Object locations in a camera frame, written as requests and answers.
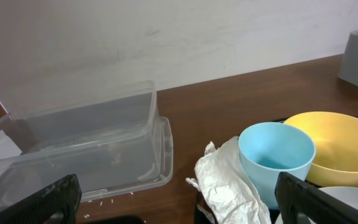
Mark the white napkin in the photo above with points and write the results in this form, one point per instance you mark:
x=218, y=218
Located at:
x=230, y=195

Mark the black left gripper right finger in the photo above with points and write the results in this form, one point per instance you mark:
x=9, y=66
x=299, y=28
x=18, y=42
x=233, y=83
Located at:
x=300, y=202

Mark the yellow plastic bowl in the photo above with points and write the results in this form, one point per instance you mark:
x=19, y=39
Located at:
x=336, y=138

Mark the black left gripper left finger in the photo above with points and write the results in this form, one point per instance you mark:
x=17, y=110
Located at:
x=55, y=203

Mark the grey plate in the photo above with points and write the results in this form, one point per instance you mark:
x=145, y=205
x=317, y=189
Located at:
x=347, y=195

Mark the light blue plastic cup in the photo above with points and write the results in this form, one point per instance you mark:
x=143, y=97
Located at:
x=266, y=149

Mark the clear plastic waste bin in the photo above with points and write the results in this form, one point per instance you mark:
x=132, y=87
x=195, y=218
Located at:
x=116, y=143

